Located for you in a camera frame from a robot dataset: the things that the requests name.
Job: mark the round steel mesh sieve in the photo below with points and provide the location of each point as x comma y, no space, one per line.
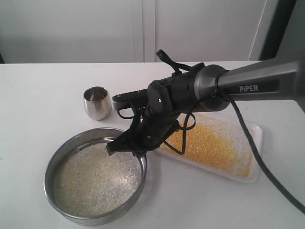
75,144

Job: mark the clear plastic tray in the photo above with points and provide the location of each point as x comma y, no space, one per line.
250,167

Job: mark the stainless steel cup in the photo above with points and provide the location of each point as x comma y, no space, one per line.
97,103

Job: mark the sieved yellow millet grains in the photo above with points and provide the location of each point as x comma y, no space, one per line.
214,145

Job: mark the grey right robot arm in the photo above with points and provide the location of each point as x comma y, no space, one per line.
205,89

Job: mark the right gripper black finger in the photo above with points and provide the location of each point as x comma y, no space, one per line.
119,144
138,153

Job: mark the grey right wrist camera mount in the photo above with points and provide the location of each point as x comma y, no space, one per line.
134,100

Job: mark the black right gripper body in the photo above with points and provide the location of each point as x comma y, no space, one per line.
149,132

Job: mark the yellow and white grains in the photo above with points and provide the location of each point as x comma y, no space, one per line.
91,183

